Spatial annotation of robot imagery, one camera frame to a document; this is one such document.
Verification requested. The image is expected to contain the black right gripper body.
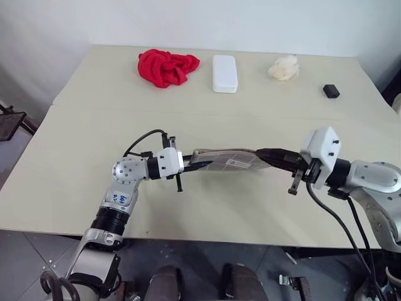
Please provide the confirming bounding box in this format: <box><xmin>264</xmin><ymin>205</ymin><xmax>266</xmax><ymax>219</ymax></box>
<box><xmin>287</xmin><ymin>156</ymin><xmax>321</xmax><ymax>195</ymax></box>

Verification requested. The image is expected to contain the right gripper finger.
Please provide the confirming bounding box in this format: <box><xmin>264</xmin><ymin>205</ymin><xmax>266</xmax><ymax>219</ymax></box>
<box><xmin>256</xmin><ymin>147</ymin><xmax>301</xmax><ymax>161</ymax></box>
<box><xmin>261</xmin><ymin>156</ymin><xmax>298</xmax><ymax>172</ymax></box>

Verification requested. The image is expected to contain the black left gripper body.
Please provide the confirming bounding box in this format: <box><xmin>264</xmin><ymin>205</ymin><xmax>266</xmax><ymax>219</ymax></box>
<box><xmin>160</xmin><ymin>134</ymin><xmax>185</xmax><ymax>193</ymax></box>

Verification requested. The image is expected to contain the clear plastic bag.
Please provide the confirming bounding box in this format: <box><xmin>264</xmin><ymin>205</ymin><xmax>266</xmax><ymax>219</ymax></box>
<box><xmin>189</xmin><ymin>147</ymin><xmax>274</xmax><ymax>173</ymax></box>

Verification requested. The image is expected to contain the crumpled red cloth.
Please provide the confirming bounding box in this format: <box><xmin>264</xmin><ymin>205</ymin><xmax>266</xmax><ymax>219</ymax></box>
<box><xmin>137</xmin><ymin>48</ymin><xmax>201</xmax><ymax>89</ymax></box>

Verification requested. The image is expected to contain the small black block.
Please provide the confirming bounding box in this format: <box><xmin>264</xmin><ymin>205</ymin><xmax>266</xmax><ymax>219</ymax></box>
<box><xmin>323</xmin><ymin>83</ymin><xmax>341</xmax><ymax>100</ymax></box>

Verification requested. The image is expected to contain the white rectangular case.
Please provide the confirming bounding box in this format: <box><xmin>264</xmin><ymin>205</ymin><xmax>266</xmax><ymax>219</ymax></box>
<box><xmin>211</xmin><ymin>55</ymin><xmax>239</xmax><ymax>94</ymax></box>

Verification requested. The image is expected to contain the dark rounded shape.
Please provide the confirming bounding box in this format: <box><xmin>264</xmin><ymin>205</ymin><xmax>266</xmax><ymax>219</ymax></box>
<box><xmin>149</xmin><ymin>265</ymin><xmax>183</xmax><ymax>301</ymax></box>
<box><xmin>221</xmin><ymin>263</ymin><xmax>264</xmax><ymax>301</ymax></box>

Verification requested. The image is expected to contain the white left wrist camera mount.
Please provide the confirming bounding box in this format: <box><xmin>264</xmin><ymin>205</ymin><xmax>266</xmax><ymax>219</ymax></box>
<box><xmin>155</xmin><ymin>147</ymin><xmax>185</xmax><ymax>180</ymax></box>

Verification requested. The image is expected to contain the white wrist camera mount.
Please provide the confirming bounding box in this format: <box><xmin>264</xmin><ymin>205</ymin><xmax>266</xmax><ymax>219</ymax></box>
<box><xmin>155</xmin><ymin>147</ymin><xmax>185</xmax><ymax>180</ymax></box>
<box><xmin>299</xmin><ymin>126</ymin><xmax>341</xmax><ymax>191</ymax></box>

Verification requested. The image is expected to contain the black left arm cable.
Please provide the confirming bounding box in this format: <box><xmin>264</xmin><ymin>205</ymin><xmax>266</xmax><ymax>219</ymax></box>
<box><xmin>122</xmin><ymin>129</ymin><xmax>165</xmax><ymax>157</ymax></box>

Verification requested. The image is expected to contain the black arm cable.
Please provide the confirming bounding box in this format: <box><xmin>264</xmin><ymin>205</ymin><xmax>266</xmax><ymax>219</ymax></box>
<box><xmin>328</xmin><ymin>187</ymin><xmax>389</xmax><ymax>301</ymax></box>
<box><xmin>122</xmin><ymin>129</ymin><xmax>165</xmax><ymax>157</ymax></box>
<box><xmin>306</xmin><ymin>181</ymin><xmax>380</xmax><ymax>301</ymax></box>

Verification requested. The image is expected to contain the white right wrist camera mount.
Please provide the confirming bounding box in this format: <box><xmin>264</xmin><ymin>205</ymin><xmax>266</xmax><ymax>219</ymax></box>
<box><xmin>299</xmin><ymin>126</ymin><xmax>341</xmax><ymax>191</ymax></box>

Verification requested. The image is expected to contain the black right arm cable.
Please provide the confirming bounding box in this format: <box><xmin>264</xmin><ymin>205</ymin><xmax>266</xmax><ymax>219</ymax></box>
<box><xmin>306</xmin><ymin>181</ymin><xmax>380</xmax><ymax>301</ymax></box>
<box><xmin>328</xmin><ymin>187</ymin><xmax>389</xmax><ymax>301</ymax></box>

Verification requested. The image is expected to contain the metal caster bracket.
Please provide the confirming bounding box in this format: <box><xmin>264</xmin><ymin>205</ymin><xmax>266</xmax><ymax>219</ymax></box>
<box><xmin>278</xmin><ymin>273</ymin><xmax>315</xmax><ymax>301</ymax></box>

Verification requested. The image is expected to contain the black metal frame stand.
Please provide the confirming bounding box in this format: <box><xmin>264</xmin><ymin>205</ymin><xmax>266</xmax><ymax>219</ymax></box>
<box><xmin>0</xmin><ymin>102</ymin><xmax>39</xmax><ymax>142</ymax></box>

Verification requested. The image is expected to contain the black looped hose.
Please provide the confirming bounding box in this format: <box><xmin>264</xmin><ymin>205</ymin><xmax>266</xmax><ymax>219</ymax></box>
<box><xmin>39</xmin><ymin>270</ymin><xmax>83</xmax><ymax>301</ymax></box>

